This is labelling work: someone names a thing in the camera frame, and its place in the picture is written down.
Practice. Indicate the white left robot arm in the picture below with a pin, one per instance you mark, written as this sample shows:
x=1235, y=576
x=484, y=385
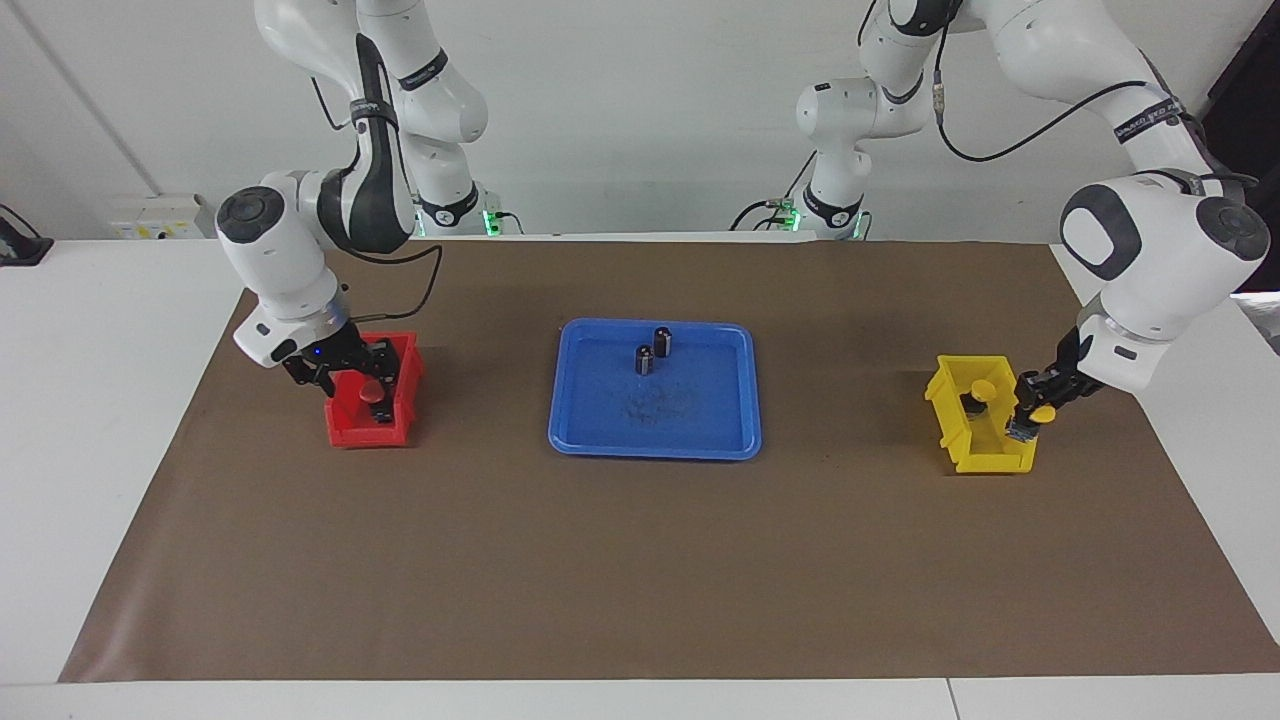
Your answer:
x=1160, y=240

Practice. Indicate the black device on table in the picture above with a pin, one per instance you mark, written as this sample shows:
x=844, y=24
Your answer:
x=18, y=245

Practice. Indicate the white wall power strip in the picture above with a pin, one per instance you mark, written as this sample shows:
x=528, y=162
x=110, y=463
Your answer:
x=155, y=218

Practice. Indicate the red push button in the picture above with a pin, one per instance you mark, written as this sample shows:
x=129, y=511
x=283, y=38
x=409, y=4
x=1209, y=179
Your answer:
x=375, y=393

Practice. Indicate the yellow storage bin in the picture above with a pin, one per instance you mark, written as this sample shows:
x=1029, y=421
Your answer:
x=985, y=455

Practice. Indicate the yellow push button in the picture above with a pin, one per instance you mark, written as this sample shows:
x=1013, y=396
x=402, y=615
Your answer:
x=1042, y=412
x=983, y=390

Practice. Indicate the small black cylinder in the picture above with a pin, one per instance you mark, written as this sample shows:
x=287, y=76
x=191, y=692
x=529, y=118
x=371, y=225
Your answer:
x=663, y=342
x=644, y=360

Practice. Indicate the dark panel at wall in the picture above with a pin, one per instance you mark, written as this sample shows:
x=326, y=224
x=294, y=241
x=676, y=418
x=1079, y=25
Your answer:
x=1250, y=150

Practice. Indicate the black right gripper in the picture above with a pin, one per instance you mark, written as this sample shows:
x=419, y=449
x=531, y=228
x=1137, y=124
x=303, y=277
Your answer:
x=325, y=365

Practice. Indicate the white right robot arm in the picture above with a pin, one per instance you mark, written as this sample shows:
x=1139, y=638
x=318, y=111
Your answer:
x=290, y=250

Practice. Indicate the blue plastic tray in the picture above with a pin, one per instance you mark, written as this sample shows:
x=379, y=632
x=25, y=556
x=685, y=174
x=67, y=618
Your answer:
x=655, y=420

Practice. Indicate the red storage bin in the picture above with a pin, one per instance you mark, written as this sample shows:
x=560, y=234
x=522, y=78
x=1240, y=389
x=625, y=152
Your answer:
x=365, y=432

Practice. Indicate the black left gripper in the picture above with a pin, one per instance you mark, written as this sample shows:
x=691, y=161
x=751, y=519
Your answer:
x=1078, y=368

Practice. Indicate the brown table mat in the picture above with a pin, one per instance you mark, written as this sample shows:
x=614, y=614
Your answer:
x=640, y=570

